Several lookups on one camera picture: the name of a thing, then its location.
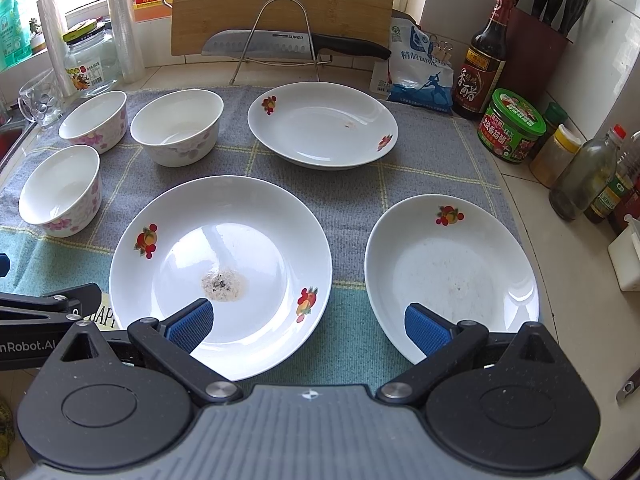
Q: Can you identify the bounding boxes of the green lid mushroom sauce jar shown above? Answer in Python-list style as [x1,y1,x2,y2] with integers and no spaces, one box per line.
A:
[477,88,546,164]

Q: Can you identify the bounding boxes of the dark red knife block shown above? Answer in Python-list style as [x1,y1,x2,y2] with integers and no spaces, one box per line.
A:
[499,0,589,103]

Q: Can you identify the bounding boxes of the white fruit plate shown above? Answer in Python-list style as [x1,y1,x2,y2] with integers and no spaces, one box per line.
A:
[364,194,540,364]
[247,81,399,170]

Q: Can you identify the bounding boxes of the plastic wrap roll left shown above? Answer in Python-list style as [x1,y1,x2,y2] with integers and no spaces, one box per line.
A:
[37,0,76,98]

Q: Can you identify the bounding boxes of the white blue salt bag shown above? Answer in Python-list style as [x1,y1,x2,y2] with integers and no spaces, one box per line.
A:
[370,11,454,114]

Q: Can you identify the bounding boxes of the plastic wrap roll right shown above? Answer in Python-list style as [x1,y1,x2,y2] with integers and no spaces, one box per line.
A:
[107,0,144,84]

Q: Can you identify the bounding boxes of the yellow lid spice jar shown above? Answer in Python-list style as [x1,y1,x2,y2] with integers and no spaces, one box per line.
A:
[529,125,582,188]

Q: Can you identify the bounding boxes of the plastic wrap roll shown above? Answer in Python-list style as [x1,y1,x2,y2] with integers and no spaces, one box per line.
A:
[107,0,144,84]
[37,0,76,98]

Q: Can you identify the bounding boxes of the binder clips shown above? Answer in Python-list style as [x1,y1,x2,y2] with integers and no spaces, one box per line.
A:
[428,34,454,64]

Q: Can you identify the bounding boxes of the clear glass bottle red cap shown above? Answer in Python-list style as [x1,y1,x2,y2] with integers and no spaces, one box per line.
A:
[549,124,627,222]

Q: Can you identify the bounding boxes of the green lid spice jar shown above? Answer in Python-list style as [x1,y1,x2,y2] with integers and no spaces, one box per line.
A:
[529,101,567,159]

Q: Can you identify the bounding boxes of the green dish soap bottle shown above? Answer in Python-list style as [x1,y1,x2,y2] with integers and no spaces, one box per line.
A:
[0,0,32,70]

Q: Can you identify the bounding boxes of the white bowl grey flowers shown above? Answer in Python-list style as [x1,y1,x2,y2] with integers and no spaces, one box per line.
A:
[130,89,224,168]

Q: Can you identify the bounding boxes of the wire board rack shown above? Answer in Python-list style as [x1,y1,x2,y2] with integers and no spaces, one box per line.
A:
[229,0,321,86]

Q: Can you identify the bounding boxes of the large white plate with residue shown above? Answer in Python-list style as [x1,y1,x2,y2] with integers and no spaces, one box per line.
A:
[108,176,332,382]

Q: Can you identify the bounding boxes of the white seasoning box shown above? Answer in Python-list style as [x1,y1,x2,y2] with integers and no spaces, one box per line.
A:
[608,214,640,292]

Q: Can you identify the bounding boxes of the clear glass cup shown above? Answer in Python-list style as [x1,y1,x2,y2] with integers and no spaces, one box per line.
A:
[17,68,64,128]

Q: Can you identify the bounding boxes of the dark vinegar bottle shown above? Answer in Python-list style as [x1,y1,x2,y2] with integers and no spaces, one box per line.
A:
[452,0,515,118]

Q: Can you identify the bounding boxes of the yellow label oil bottle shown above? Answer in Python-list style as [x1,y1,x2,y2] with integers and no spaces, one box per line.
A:
[585,131,640,224]

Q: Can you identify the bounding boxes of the large glass jar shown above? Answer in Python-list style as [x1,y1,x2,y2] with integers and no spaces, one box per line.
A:
[62,18,122,98]

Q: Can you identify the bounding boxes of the santoku kitchen knife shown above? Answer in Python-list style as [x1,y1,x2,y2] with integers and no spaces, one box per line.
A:
[201,29,390,61]

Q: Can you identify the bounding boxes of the grey and teal dish mat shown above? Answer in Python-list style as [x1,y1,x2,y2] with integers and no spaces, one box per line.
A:
[1,87,516,388]

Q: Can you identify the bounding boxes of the white bowl pink flowers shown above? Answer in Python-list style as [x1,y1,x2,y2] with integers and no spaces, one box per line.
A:
[58,91,127,154]
[18,145,102,238]

